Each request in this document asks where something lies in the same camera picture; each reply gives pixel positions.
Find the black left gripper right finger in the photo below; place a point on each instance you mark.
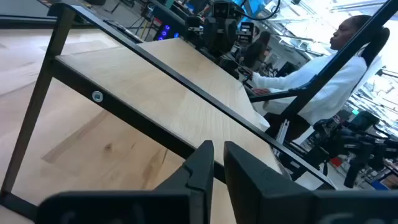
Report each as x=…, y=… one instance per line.
x=255, y=186

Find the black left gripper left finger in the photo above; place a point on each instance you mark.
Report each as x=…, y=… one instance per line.
x=186, y=186

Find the black non-task robot arm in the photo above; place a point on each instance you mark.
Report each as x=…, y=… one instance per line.
x=354, y=143

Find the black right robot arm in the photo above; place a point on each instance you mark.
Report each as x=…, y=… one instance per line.
x=220, y=34

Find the person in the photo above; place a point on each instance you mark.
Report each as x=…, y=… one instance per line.
x=256, y=51
x=329, y=87

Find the black computer blue lights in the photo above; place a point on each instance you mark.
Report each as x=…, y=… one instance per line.
x=169, y=26

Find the wooden shelf black metal frame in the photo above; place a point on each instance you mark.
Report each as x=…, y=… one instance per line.
x=149, y=93

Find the black metal rig frame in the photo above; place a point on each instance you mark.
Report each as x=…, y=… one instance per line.
x=329, y=65

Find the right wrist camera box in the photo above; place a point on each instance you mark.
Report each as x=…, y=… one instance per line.
x=221, y=9

